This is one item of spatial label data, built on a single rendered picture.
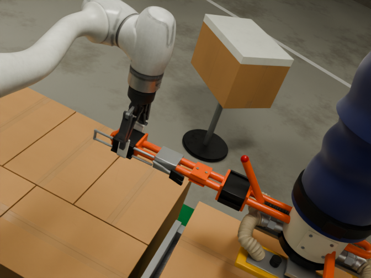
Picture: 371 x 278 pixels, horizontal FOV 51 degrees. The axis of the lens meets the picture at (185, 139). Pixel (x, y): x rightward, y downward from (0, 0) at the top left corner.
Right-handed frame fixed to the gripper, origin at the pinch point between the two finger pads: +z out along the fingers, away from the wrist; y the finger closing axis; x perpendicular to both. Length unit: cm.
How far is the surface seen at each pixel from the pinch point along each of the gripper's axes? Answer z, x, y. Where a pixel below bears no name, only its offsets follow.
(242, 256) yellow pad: 10.1, -44.0, -10.8
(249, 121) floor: 124, -22, 244
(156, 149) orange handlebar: -0.6, -8.1, 1.7
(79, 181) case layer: 69, 34, 35
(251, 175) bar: -8.8, -36.5, 0.1
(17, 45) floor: 124, 207, 192
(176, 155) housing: -1.7, -14.4, 2.0
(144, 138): -2.2, -3.4, 2.0
